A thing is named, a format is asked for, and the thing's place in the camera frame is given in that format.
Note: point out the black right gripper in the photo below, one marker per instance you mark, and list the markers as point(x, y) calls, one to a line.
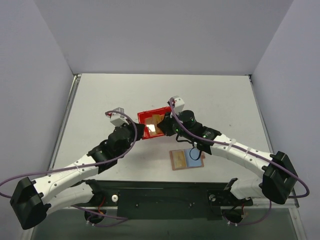
point(167, 125)

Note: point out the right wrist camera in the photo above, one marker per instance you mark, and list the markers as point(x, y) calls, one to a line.
point(176, 104)

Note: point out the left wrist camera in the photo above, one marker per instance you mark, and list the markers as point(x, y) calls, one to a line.
point(116, 118)

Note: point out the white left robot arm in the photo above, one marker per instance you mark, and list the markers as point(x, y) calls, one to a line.
point(33, 200)

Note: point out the gold card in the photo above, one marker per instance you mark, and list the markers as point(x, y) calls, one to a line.
point(152, 129)
point(179, 159)

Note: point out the red plastic bin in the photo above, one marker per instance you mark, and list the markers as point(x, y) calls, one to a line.
point(144, 117)

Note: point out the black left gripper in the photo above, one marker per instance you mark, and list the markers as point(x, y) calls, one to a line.
point(136, 130)

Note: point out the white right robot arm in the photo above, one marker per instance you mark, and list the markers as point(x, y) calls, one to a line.
point(275, 174)

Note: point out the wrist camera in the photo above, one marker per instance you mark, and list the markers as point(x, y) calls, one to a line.
point(176, 104)
point(116, 118)

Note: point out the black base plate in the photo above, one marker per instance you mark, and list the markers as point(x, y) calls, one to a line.
point(152, 200)

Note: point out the tan leather card holder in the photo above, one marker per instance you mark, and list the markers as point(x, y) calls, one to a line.
point(194, 158)

